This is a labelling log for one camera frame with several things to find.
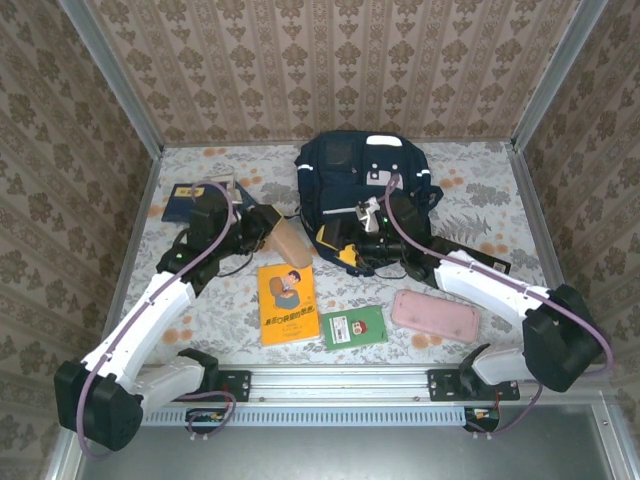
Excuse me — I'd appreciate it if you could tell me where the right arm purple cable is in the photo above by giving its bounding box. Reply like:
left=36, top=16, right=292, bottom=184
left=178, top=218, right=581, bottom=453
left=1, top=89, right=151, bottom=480
left=384, top=174, right=614, bottom=441

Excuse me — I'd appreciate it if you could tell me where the navy book with yellow label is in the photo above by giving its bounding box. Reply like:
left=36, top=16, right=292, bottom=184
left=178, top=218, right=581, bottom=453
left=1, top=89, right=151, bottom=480
left=160, top=183, right=201, bottom=224

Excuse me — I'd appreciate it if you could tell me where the pale covered navy book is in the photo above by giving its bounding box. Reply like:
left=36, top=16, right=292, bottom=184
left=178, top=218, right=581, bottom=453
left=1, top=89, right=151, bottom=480
left=203, top=172, right=259, bottom=211

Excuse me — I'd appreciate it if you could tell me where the grey metal panel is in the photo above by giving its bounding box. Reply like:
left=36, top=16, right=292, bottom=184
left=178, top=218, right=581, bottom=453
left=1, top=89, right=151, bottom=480
left=74, top=424, right=619, bottom=480

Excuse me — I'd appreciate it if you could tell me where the navy blue backpack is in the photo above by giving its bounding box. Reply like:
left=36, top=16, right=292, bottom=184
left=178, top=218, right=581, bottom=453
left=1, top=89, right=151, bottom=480
left=293, top=130, right=445, bottom=279

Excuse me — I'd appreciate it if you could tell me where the orange illustrated book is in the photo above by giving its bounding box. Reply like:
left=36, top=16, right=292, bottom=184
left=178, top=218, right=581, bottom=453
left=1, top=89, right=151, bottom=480
left=257, top=262, right=321, bottom=347

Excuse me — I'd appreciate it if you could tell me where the aluminium mounting rail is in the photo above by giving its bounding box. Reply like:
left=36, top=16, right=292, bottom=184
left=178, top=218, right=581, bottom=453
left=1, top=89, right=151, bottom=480
left=74, top=363, right=609, bottom=401

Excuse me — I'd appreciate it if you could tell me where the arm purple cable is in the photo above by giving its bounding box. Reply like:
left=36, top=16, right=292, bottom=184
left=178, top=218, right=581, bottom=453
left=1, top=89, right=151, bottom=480
left=384, top=174, right=614, bottom=441
left=79, top=180, right=236, bottom=459

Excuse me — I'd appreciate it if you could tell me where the aluminium table end rail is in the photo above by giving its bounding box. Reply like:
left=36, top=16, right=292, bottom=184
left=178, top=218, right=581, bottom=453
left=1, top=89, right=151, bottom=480
left=159, top=138, right=516, bottom=149

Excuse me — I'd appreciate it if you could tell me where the slotted grey cable duct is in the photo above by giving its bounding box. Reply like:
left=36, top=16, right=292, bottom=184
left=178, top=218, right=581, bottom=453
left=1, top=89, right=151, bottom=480
left=139, top=405, right=469, bottom=427

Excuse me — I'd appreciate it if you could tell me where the pink pencil case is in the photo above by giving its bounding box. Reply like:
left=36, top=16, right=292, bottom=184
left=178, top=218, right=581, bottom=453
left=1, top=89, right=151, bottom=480
left=390, top=288, right=481, bottom=345

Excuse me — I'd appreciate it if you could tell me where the small wired connector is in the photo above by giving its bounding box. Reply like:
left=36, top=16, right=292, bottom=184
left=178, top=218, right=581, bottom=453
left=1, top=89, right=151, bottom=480
left=463, top=407, right=502, bottom=434
left=185, top=407, right=227, bottom=435

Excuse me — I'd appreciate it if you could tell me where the green notebook with house picture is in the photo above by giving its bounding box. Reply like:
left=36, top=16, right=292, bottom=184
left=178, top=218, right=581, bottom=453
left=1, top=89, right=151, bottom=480
left=321, top=305, right=389, bottom=351

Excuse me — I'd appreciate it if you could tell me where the brown glasses case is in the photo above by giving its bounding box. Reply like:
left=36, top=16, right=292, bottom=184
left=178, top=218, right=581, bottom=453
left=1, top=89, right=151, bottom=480
left=264, top=217, right=315, bottom=271

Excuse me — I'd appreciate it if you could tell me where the floral tablecloth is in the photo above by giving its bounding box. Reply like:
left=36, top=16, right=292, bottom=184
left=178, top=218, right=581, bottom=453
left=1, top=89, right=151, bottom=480
left=107, top=142, right=571, bottom=365

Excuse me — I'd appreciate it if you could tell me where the aluminium table side rail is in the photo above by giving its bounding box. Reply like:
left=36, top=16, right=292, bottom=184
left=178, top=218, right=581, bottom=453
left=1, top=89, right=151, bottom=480
left=504, top=142, right=591, bottom=364
left=93, top=147, right=164, bottom=365

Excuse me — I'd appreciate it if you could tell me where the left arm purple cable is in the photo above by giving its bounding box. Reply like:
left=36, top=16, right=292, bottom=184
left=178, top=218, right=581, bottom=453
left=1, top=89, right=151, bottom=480
left=79, top=180, right=236, bottom=459

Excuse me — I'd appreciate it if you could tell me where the aluminium frame post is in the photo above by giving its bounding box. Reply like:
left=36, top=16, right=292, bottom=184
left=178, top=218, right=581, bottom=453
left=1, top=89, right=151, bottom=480
left=57, top=0, right=165, bottom=154
left=510, top=0, right=609, bottom=151

